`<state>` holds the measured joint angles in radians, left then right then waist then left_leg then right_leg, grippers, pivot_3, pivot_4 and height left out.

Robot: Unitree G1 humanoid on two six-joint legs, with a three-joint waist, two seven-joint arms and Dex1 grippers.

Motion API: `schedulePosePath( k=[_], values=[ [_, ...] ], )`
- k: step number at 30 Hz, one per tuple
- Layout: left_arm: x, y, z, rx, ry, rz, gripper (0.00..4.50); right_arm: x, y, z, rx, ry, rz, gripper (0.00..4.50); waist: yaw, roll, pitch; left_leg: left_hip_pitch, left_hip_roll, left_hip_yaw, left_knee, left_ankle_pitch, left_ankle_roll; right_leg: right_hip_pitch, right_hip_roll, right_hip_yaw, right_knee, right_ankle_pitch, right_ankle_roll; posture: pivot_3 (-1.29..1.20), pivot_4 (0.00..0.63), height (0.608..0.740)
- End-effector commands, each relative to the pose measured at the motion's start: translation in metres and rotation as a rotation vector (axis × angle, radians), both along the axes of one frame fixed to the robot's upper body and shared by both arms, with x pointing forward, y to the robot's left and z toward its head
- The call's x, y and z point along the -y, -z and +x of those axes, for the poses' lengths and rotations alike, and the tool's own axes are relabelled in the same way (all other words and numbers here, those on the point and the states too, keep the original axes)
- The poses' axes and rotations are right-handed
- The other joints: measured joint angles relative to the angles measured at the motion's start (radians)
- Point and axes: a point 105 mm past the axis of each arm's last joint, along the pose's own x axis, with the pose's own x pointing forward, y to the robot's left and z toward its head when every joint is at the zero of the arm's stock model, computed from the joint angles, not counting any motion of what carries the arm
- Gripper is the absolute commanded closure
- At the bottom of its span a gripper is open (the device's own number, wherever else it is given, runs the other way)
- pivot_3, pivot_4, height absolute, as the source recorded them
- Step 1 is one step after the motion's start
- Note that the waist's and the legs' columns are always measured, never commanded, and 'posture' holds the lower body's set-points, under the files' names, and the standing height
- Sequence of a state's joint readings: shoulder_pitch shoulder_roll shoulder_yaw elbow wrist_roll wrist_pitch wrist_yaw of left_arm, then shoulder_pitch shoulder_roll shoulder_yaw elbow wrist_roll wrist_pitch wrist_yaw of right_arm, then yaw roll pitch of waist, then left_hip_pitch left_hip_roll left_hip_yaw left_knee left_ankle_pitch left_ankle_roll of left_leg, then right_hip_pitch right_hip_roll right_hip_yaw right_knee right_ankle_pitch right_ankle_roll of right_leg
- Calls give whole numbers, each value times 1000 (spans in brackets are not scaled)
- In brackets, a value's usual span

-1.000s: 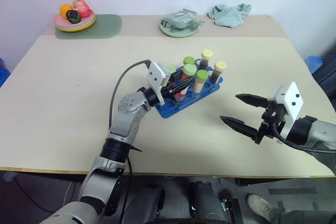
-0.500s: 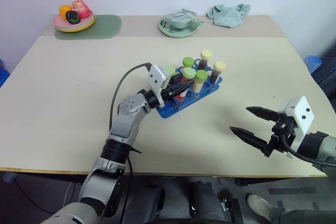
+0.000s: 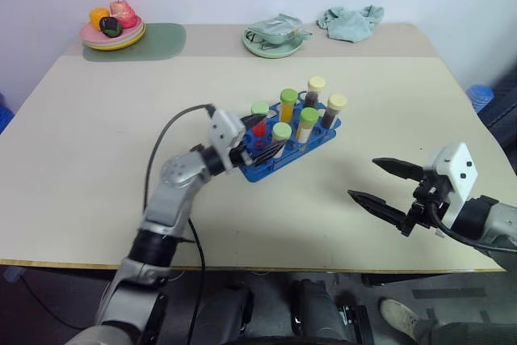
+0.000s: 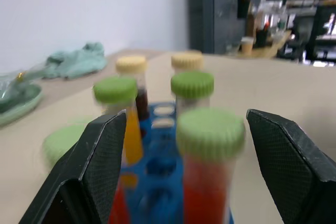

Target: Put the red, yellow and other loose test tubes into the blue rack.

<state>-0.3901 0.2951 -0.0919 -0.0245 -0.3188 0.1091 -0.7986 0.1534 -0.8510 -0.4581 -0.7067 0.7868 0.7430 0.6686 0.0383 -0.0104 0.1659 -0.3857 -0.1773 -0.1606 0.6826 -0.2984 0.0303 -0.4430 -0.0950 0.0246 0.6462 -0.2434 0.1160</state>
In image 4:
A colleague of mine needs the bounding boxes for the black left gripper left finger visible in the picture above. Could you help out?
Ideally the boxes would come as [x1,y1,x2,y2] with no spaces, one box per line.
[18,109,128,224]

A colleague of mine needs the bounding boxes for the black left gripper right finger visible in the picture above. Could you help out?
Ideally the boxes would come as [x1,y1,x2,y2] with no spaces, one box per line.
[246,108,336,224]

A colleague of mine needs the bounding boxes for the red liquid tube green cap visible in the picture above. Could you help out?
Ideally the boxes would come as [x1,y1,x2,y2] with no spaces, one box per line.
[43,123,132,224]
[175,108,247,224]

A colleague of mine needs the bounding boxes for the yellow liquid tube green cap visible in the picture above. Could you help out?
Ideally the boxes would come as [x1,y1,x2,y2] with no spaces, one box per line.
[93,76,145,167]
[170,71,215,116]

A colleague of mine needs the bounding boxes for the brown liquid tube cream cap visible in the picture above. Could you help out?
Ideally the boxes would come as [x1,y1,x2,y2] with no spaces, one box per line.
[170,51,205,76]
[115,55,151,138]

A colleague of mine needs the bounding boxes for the blue plastic test tube rack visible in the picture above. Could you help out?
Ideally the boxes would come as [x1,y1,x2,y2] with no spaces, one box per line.
[115,101,236,224]

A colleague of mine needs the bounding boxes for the pale green plate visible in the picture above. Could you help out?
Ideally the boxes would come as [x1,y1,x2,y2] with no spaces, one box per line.
[0,83,44,128]

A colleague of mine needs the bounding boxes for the mint green towel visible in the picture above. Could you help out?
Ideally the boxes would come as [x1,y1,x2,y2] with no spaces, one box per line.
[43,41,108,81]

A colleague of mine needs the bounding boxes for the clear plastic bag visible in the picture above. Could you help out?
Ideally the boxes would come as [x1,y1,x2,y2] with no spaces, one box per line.
[0,60,51,112]

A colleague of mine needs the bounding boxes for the wooden workbench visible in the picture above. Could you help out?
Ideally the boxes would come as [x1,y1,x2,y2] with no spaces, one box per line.
[226,28,293,59]

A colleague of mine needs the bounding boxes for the paper cup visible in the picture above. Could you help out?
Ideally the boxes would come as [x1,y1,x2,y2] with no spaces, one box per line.
[240,37,255,57]

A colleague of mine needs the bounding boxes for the black pen holder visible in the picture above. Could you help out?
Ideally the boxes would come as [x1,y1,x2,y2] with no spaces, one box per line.
[236,0,254,21]

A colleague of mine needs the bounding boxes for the dark grey cabinet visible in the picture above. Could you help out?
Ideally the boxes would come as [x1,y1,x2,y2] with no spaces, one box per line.
[187,0,266,55]

